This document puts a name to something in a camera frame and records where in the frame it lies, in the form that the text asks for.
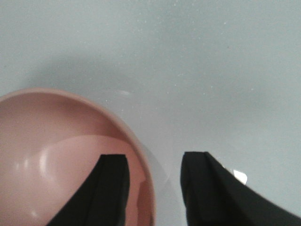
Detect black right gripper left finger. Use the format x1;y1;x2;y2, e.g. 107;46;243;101
48;154;130;226

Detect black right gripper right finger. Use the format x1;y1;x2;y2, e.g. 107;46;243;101
181;152;301;226

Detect pink plastic bowl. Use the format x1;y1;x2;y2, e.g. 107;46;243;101
0;88;156;226

